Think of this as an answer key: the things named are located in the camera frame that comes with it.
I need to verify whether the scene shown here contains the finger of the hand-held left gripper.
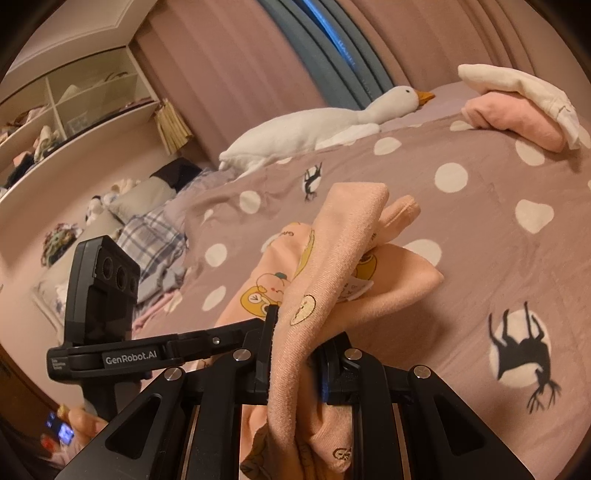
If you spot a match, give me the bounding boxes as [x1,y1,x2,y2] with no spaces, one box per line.
[175,318,266,363]

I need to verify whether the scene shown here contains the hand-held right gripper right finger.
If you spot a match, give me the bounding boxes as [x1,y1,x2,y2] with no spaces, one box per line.
[321,331,540,480]

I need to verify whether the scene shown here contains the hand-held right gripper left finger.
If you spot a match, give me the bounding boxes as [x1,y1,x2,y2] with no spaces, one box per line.
[54,306,280,480]

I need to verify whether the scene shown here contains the pink cartoon print pants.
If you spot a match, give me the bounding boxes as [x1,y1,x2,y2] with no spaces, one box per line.
[215,182,446,480]

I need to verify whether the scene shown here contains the shelf clothes pile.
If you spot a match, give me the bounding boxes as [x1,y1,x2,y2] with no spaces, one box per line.
[0,124,66,186]

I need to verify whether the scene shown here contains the person's left hand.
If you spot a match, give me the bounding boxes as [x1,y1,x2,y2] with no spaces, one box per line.
[68,406,110,449]

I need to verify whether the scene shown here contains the crumpled pink cloth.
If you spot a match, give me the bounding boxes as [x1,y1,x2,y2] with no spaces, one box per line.
[130,291,184,331]

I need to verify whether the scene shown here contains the grey cloth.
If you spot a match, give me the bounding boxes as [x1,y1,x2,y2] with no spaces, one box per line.
[137,262,186,302]

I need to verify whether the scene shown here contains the plaid cloth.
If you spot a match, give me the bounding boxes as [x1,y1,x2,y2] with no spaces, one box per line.
[115,205,188,278]

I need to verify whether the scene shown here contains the small plush toys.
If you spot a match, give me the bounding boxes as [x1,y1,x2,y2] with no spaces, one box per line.
[84,178,140,223]

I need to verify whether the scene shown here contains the beige pillow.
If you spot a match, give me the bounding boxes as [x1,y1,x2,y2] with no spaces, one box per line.
[107,178,179,223]

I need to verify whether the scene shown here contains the small lit device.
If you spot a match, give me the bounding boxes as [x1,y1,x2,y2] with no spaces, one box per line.
[43,410,75,448]

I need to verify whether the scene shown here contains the dark cloth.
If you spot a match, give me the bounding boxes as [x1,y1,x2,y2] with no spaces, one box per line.
[151,157,205,193]

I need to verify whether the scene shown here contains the white shelf unit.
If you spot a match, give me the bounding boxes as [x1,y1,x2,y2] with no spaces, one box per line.
[0,44,163,200]

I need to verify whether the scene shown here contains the tan straw bundle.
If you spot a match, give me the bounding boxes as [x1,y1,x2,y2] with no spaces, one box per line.
[154,98,193,156]

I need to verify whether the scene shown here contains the mauve polka dot duvet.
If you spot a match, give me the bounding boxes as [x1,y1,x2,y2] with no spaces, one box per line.
[134,108,591,480]

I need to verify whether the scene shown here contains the white goose plush toy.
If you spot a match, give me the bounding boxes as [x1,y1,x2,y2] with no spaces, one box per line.
[218,85,436,176]

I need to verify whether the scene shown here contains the pink curtain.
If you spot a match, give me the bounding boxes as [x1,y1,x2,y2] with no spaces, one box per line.
[131,0,329,163]
[335,0,570,99]

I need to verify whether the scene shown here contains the folded pink garment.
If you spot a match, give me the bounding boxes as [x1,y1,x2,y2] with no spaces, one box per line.
[462,91,568,153]

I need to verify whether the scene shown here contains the blue curtain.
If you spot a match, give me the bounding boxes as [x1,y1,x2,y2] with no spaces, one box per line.
[256,0,394,114]

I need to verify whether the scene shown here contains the folded white garment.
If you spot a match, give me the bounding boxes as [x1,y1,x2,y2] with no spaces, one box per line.
[457,64,581,149]

